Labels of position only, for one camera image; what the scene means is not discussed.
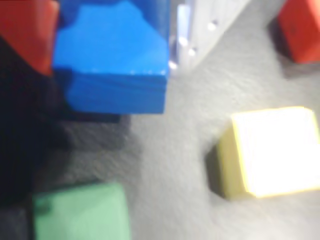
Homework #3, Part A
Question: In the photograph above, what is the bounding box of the red cube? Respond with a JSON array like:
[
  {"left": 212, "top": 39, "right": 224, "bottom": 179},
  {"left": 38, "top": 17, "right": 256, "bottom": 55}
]
[{"left": 276, "top": 0, "right": 320, "bottom": 65}]

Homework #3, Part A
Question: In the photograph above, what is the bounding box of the blue cube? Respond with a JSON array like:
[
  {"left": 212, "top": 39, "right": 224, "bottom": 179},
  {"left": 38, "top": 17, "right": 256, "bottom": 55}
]
[{"left": 51, "top": 0, "right": 173, "bottom": 116}]

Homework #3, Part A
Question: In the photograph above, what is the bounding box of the dark grey table mat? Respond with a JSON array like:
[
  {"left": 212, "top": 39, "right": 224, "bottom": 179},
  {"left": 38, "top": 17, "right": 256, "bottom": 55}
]
[{"left": 0, "top": 0, "right": 320, "bottom": 240}]

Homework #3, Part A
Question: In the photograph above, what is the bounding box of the green cube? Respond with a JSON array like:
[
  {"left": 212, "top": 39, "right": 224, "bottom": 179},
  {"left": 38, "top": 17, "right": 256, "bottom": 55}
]
[{"left": 32, "top": 181, "right": 132, "bottom": 240}]

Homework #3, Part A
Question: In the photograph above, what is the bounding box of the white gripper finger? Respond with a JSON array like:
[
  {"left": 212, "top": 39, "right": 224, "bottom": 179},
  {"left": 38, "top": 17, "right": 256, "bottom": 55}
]
[{"left": 169, "top": 0, "right": 251, "bottom": 74}]

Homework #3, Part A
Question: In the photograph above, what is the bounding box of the yellow cube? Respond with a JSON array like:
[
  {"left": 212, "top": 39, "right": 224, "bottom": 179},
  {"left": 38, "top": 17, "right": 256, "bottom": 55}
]
[{"left": 216, "top": 106, "right": 320, "bottom": 200}]

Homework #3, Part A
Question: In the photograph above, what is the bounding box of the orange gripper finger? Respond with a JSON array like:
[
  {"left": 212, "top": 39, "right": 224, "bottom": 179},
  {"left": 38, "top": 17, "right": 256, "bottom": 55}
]
[{"left": 0, "top": 0, "right": 60, "bottom": 76}]

